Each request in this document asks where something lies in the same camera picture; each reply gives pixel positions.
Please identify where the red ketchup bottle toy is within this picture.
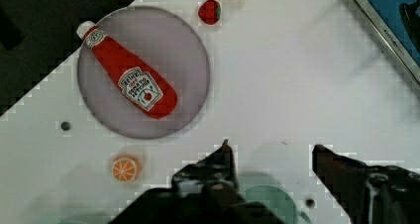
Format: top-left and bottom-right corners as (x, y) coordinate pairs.
(76, 21), (178, 120)

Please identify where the red strawberry toy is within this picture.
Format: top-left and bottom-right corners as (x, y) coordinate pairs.
(198, 0), (221, 25)

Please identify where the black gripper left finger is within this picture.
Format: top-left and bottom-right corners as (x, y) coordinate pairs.
(171, 139), (239, 197)

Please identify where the grey round plate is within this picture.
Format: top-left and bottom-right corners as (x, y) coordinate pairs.
(76, 6), (211, 139)

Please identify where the toaster oven with blue door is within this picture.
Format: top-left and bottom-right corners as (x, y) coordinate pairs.
(353, 0), (419, 82)

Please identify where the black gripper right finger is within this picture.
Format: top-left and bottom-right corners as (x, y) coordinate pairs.
(312, 145), (420, 224)

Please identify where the orange slice toy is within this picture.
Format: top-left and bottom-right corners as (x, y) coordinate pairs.
(111, 155), (142, 182)

